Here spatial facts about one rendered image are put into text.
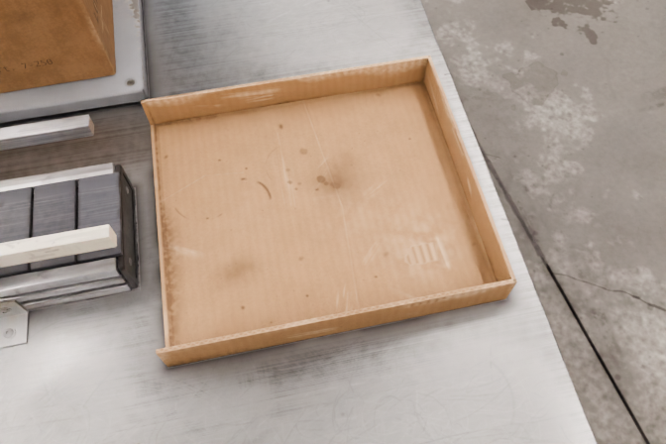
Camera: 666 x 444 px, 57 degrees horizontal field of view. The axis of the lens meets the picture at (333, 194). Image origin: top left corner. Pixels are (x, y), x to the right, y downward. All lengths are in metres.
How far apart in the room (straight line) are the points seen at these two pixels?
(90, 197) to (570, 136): 1.41
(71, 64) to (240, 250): 0.27
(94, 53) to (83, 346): 0.29
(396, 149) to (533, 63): 1.32
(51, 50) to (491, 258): 0.47
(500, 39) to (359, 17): 1.24
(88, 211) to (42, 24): 0.19
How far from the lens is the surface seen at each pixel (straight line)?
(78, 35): 0.66
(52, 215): 0.59
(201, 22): 0.76
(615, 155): 1.79
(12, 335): 0.61
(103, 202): 0.58
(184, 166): 0.63
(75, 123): 0.52
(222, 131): 0.65
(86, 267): 0.55
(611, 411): 1.49
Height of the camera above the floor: 1.35
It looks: 60 degrees down
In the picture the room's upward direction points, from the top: straight up
